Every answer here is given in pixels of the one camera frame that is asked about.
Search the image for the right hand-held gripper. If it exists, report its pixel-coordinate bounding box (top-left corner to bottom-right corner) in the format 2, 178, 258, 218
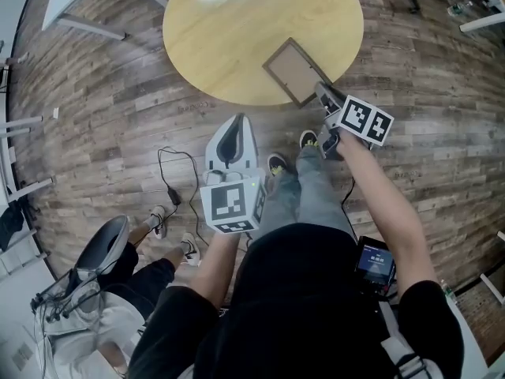
314, 81, 395, 161

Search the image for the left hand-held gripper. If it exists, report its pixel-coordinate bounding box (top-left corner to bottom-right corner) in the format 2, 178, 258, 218
199, 113, 270, 235

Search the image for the brown wooden picture frame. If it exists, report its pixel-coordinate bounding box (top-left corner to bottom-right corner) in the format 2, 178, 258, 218
262, 36, 335, 109

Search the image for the person's left forearm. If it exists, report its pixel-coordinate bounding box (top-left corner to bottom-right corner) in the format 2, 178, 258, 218
189, 227, 242, 311

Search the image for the person's right forearm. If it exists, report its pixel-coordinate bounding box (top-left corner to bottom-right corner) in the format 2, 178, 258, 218
337, 130, 440, 303

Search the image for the person's right black shoe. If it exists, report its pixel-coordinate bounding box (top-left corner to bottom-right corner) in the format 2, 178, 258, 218
299, 129, 320, 150

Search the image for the person's black shoe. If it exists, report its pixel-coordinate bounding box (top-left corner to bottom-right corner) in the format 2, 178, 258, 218
267, 152, 292, 178
299, 129, 320, 150

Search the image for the person's left black shoe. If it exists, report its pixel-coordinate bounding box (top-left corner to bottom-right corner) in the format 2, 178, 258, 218
267, 152, 292, 178

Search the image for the person's left leg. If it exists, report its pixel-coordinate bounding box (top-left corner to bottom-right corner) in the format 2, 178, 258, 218
255, 170, 303, 238

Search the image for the person's leg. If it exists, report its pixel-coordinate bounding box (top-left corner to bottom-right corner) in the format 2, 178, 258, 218
255, 170, 303, 238
294, 144, 358, 240

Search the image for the person's right leg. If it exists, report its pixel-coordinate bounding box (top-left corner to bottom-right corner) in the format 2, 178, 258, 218
294, 144, 358, 240

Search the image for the round yellow table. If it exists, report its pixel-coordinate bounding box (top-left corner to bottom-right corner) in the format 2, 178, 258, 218
162, 0, 365, 107

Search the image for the black device with blue screen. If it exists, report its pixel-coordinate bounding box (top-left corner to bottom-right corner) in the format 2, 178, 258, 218
353, 235, 398, 298

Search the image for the wooden desk with white legs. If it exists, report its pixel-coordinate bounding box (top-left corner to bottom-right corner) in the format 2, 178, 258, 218
453, 0, 505, 33

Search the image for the person's black shirt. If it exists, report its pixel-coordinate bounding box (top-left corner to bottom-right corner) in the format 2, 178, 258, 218
128, 222, 466, 379

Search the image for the small white table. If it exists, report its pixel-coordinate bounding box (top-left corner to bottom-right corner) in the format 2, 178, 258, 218
0, 114, 55, 205

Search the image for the white rectangular table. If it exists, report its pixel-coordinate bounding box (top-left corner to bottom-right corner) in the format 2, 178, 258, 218
41, 0, 170, 41

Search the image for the clear plastic bottle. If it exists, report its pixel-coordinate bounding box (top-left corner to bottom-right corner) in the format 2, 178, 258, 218
439, 278, 458, 306

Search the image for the black bag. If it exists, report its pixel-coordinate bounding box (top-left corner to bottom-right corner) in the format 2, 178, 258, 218
0, 205, 25, 252

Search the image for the white side table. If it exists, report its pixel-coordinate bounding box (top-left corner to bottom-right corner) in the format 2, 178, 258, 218
449, 230, 505, 379

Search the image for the black power adapter cable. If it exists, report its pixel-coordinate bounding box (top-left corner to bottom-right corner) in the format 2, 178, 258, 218
156, 147, 211, 249

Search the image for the grey shoulder strap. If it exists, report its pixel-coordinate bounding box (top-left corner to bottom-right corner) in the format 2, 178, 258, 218
380, 336, 449, 379

